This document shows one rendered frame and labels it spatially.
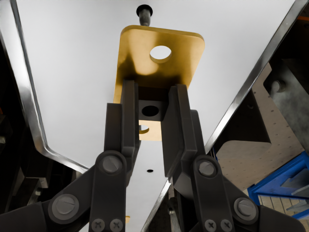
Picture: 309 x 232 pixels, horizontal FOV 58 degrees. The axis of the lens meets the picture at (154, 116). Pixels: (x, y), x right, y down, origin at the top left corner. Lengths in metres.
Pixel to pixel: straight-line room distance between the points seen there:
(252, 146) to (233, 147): 0.03
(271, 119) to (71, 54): 0.74
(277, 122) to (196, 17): 0.74
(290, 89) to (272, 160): 0.88
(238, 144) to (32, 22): 0.29
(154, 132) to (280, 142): 0.89
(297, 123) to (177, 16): 0.15
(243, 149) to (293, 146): 0.69
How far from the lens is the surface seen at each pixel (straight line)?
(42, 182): 0.48
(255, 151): 0.42
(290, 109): 0.29
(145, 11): 0.21
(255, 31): 0.24
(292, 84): 0.28
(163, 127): 0.15
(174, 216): 0.56
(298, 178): 2.74
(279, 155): 1.13
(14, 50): 0.25
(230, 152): 0.41
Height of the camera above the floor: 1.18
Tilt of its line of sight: 37 degrees down
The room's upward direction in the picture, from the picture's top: 176 degrees clockwise
